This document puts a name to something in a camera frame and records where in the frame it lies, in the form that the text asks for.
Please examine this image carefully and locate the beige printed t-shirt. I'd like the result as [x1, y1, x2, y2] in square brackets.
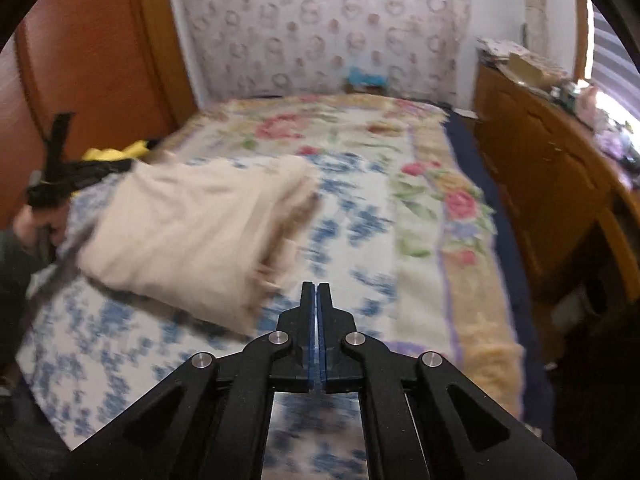
[78, 155, 320, 335]

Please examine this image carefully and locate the person's left hand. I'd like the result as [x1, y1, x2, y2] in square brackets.
[12, 202, 70, 254]

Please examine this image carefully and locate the yellow Pikachu plush toy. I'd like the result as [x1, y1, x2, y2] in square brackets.
[72, 140, 155, 195]

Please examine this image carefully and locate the rose pattern fleece blanket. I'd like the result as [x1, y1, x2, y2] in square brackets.
[158, 94, 525, 416]

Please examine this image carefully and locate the blue floral white bedsheet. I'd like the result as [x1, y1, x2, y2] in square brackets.
[11, 152, 396, 479]

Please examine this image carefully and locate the circle pattern sheer curtain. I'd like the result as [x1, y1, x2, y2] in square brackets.
[175, 0, 471, 103]

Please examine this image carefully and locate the wooden sideboard cabinet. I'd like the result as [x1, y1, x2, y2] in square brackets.
[474, 64, 639, 302]

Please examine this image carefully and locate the blue item on box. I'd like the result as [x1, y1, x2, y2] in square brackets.
[344, 67, 387, 96]

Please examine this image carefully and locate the pink bottle on cabinet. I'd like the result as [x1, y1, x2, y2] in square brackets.
[575, 86, 608, 130]

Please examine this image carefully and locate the cardboard box on cabinet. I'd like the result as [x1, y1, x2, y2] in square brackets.
[506, 52, 567, 91]

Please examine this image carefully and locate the folded patterned cloth stack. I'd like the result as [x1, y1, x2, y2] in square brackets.
[476, 38, 530, 65]

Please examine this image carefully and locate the zebra roller window blind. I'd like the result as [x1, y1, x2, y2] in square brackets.
[591, 6, 639, 119]

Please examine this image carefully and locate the cream side window curtain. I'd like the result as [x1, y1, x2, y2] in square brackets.
[525, 0, 549, 56]

